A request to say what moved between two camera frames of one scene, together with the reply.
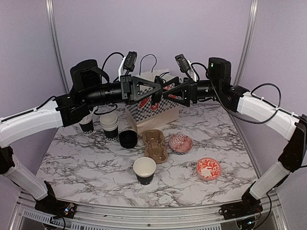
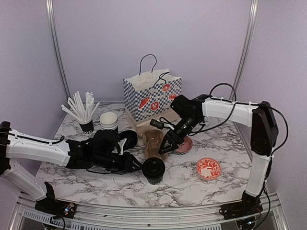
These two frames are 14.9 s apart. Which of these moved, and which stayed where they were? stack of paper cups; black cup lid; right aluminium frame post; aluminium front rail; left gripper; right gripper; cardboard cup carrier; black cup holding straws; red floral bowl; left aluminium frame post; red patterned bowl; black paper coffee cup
Moved: black paper coffee cup; black cup lid; right gripper; left gripper
Stayed: red patterned bowl; aluminium front rail; stack of paper cups; left aluminium frame post; black cup holding straws; cardboard cup carrier; red floral bowl; right aluminium frame post
